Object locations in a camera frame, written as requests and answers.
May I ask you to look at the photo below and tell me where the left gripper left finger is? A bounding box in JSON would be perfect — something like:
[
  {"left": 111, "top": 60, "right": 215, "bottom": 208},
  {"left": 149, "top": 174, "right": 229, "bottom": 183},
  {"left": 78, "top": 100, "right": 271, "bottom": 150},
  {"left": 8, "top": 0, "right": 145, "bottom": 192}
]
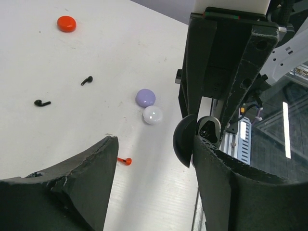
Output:
[{"left": 0, "top": 136, "right": 119, "bottom": 231}]

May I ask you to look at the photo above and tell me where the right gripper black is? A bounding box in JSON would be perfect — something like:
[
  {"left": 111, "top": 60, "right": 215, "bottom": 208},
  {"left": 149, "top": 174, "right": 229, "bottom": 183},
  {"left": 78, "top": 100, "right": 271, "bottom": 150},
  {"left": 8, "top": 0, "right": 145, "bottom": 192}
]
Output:
[{"left": 177, "top": 7, "right": 279, "bottom": 135}]

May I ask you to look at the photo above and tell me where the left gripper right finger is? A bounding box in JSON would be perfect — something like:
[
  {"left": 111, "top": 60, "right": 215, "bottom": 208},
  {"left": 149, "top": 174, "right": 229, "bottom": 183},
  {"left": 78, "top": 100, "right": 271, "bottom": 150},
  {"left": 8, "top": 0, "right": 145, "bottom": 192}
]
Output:
[{"left": 193, "top": 136, "right": 308, "bottom": 231}]

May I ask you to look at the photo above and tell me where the black round case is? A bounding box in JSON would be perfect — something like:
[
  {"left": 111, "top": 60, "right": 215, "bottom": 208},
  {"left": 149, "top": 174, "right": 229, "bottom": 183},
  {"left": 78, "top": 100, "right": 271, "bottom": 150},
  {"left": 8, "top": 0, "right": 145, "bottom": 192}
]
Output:
[{"left": 173, "top": 114, "right": 221, "bottom": 168}]

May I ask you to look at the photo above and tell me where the purple charging case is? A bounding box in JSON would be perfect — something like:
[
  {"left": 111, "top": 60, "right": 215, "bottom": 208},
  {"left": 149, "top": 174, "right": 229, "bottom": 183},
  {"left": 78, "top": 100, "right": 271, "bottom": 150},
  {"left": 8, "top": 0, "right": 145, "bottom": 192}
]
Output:
[{"left": 135, "top": 89, "right": 156, "bottom": 108}]

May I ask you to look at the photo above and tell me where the white charging case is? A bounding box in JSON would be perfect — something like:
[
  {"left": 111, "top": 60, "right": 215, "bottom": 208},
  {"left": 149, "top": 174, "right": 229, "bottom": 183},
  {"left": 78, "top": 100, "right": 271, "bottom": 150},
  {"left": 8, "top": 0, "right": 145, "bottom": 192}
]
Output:
[{"left": 142, "top": 105, "right": 163, "bottom": 125}]

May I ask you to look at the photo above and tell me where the orange round case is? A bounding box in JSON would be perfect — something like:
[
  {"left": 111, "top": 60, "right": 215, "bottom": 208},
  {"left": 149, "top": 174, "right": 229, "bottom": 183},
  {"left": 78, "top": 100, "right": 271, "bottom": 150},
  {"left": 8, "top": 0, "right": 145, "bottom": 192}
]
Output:
[{"left": 57, "top": 15, "right": 77, "bottom": 33}]

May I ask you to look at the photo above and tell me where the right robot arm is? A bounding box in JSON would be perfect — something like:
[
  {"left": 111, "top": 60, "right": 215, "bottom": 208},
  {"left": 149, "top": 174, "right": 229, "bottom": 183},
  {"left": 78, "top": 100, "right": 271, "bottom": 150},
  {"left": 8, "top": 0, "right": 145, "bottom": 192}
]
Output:
[{"left": 176, "top": 0, "right": 308, "bottom": 130}]

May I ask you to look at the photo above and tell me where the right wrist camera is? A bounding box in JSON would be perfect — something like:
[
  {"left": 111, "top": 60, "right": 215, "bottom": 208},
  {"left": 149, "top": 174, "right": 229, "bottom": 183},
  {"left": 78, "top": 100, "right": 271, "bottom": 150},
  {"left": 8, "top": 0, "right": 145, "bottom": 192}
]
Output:
[{"left": 192, "top": 0, "right": 270, "bottom": 14}]

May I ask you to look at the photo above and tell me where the white slotted cable duct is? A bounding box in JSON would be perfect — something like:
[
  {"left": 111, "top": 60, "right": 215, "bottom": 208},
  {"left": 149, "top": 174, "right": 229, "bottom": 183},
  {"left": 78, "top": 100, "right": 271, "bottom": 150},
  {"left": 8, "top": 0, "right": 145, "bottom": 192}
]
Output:
[{"left": 237, "top": 117, "right": 252, "bottom": 165}]

